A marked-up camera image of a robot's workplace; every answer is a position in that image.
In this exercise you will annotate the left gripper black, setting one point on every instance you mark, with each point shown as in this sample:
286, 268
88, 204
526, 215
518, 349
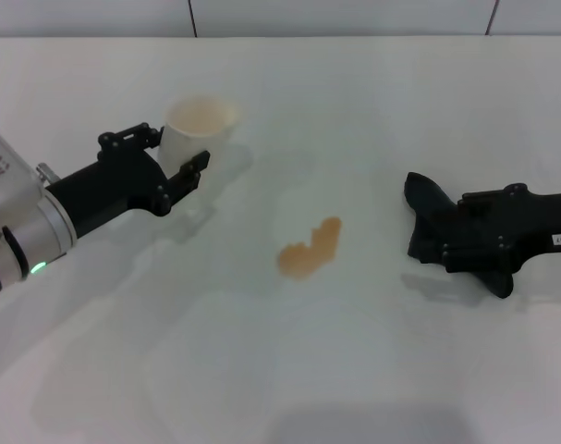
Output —
109, 185

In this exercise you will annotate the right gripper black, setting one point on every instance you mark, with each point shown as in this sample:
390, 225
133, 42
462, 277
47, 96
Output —
525, 226

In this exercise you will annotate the white paper cup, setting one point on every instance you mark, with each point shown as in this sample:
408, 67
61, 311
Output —
192, 139

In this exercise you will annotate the dark blue rag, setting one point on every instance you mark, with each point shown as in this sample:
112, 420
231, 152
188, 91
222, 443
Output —
428, 217

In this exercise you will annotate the brown water stain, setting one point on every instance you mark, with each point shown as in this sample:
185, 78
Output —
310, 254

